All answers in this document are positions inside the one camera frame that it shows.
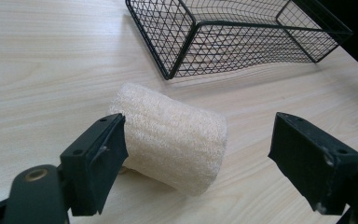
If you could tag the beige loofah sponge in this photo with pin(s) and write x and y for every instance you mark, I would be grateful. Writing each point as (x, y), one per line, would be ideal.
(174, 146)

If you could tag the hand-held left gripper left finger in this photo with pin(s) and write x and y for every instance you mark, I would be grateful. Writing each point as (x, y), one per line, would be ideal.
(93, 168)

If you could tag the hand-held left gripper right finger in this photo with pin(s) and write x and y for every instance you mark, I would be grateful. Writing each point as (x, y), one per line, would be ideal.
(310, 161)

